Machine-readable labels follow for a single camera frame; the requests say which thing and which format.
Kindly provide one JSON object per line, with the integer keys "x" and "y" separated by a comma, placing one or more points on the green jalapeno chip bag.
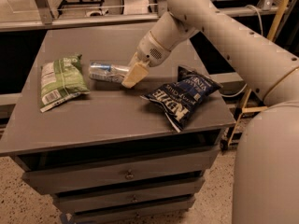
{"x": 60, "y": 81}

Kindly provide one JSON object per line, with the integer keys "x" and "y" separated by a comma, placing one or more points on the silver blue redbull can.
{"x": 108, "y": 72}

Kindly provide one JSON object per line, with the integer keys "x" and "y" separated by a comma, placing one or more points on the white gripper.
{"x": 149, "y": 52}

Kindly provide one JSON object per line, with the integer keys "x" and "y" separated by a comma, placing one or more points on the grey metal railing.
{"x": 21, "y": 15}

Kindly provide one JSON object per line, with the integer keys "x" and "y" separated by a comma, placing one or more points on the grey drawer cabinet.
{"x": 110, "y": 122}

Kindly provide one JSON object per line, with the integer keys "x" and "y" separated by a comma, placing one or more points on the middle grey drawer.
{"x": 130, "y": 195}

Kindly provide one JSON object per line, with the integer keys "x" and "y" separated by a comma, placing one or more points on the bottom grey drawer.
{"x": 131, "y": 211}

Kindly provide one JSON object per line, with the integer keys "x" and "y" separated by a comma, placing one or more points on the grey drawer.
{"x": 111, "y": 172}
{"x": 131, "y": 211}
{"x": 130, "y": 195}

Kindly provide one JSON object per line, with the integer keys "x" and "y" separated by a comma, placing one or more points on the dark blue kettle chip bag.
{"x": 180, "y": 99}

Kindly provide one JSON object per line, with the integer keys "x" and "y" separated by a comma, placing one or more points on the top grey drawer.
{"x": 111, "y": 172}

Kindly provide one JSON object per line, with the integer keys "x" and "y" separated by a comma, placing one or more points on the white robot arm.
{"x": 266, "y": 186}

